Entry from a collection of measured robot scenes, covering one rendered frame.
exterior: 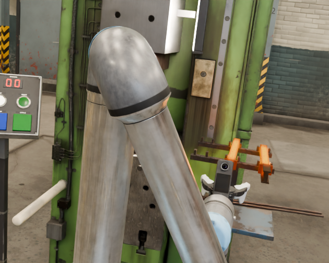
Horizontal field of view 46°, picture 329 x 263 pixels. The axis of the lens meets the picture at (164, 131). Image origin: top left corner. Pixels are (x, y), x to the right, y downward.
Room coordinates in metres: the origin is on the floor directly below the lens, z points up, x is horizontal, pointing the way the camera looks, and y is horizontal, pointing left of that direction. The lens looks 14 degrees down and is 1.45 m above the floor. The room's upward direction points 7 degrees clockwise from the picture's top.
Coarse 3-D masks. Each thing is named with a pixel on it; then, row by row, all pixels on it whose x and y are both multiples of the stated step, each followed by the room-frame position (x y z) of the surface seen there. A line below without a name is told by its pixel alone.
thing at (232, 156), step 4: (236, 140) 1.63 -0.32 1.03; (232, 144) 1.56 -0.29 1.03; (236, 144) 1.57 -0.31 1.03; (232, 148) 1.49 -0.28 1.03; (236, 148) 1.50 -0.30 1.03; (232, 152) 1.43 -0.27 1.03; (236, 152) 1.44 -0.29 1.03; (228, 156) 1.38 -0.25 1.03; (232, 156) 1.38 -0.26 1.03; (236, 156) 1.44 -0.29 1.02; (232, 160) 1.31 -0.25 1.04; (236, 160) 1.32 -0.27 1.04; (236, 164) 1.31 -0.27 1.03
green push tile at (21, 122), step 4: (16, 116) 1.62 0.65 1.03; (20, 116) 1.62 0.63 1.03; (24, 116) 1.63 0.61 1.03; (28, 116) 1.63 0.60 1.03; (16, 120) 1.61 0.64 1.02; (20, 120) 1.62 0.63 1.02; (24, 120) 1.62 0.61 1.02; (28, 120) 1.63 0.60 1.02; (16, 124) 1.60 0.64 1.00; (20, 124) 1.61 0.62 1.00; (24, 124) 1.61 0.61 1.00; (28, 124) 1.62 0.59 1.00; (16, 128) 1.59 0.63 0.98; (20, 128) 1.60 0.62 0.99; (24, 128) 1.60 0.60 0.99; (28, 128) 1.61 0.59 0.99
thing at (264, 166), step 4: (260, 148) 1.56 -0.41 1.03; (264, 148) 1.55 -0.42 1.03; (260, 152) 1.52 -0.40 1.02; (264, 152) 1.49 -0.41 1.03; (260, 156) 1.48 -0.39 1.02; (264, 156) 1.43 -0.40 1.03; (260, 160) 1.43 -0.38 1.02; (264, 160) 1.38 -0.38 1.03; (268, 160) 1.38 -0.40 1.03; (260, 164) 1.30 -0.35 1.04; (264, 164) 1.29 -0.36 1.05; (268, 164) 1.30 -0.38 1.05; (260, 168) 1.30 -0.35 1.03; (264, 168) 1.25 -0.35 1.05; (268, 168) 1.25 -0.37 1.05; (272, 168) 1.30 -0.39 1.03; (260, 172) 1.30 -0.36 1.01; (264, 172) 1.22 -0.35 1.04; (268, 172) 1.22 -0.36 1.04; (264, 176) 1.22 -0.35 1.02; (264, 180) 1.22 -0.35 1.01; (268, 180) 1.25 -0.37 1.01
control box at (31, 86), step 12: (0, 84) 1.67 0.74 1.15; (12, 84) 1.69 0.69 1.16; (24, 84) 1.70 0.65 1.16; (36, 84) 1.72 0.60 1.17; (12, 96) 1.66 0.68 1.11; (24, 96) 1.68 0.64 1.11; (36, 96) 1.69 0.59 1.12; (0, 108) 1.62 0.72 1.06; (12, 108) 1.64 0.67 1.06; (24, 108) 1.65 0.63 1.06; (36, 108) 1.67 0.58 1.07; (12, 120) 1.61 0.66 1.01; (36, 120) 1.64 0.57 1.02; (0, 132) 1.57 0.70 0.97; (12, 132) 1.59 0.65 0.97; (24, 132) 1.60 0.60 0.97; (36, 132) 1.62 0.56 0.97
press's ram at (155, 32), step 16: (112, 0) 1.72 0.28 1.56; (128, 0) 1.71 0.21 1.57; (144, 0) 1.70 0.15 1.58; (160, 0) 1.69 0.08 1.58; (176, 0) 1.81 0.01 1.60; (112, 16) 1.72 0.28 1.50; (128, 16) 1.71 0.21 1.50; (144, 16) 1.70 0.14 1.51; (160, 16) 1.69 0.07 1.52; (176, 16) 1.86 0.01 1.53; (192, 16) 1.86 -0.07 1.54; (144, 32) 1.70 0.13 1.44; (160, 32) 1.69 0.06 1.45; (176, 32) 1.91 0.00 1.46; (160, 48) 1.69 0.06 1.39; (176, 48) 1.97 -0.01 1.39
